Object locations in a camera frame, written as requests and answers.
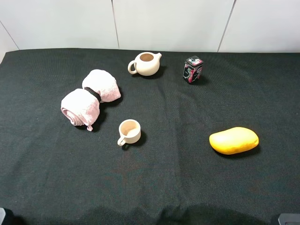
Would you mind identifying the grey base corner left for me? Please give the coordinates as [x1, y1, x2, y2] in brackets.
[0, 208, 6, 224]

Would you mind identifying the cream ceramic teapot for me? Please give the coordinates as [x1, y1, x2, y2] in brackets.
[127, 52, 162, 76]

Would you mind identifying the black floral tin box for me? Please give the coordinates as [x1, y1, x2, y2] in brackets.
[183, 56, 203, 84]

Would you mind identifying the grey base corner right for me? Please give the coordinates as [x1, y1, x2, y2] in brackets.
[278, 213, 300, 225]

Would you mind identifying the yellow mango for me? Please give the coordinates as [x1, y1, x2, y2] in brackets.
[209, 127, 259, 155]

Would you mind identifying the cream ceramic cup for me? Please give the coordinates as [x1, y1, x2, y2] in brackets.
[117, 119, 141, 146]

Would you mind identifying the black table cloth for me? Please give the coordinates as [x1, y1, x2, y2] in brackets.
[0, 49, 300, 225]

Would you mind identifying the pink towel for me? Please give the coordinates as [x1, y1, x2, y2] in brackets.
[60, 69, 121, 131]

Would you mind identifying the grey base corner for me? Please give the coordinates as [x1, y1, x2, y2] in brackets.
[278, 213, 300, 225]
[0, 208, 6, 224]

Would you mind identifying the black band on towel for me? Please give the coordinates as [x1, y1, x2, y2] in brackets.
[83, 87, 101, 103]

